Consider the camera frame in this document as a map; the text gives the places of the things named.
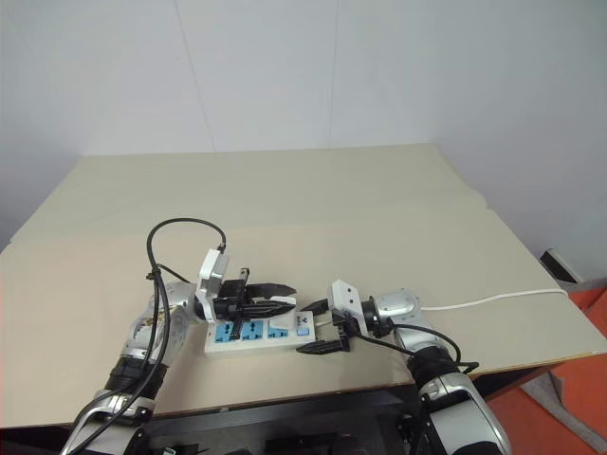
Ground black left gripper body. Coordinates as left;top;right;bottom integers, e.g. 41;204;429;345
212;267;255;340

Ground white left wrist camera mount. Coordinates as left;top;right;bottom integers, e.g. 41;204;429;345
194;247;231;324

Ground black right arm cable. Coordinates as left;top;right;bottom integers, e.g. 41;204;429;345
348;329;481;380

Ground white charger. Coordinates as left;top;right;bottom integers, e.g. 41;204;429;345
258;293;299;332

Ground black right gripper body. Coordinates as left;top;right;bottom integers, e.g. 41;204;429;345
331;310;361;354

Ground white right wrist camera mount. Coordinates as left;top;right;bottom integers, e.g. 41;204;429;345
326;279;369;334

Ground white power strip cord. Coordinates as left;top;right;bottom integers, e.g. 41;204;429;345
316;288;570;329

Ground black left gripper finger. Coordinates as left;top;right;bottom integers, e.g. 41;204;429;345
244;299;297;320
248;282;296;299

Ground black box with white edge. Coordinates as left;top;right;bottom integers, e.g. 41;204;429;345
540;247;581;286

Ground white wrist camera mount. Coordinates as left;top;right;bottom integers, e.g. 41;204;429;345
326;279;369;334
194;247;231;324

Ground white power strip blue sockets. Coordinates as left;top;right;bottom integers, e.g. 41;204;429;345
204;310;319;357

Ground grey floor mat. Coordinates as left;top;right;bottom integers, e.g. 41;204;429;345
520;353;607;455

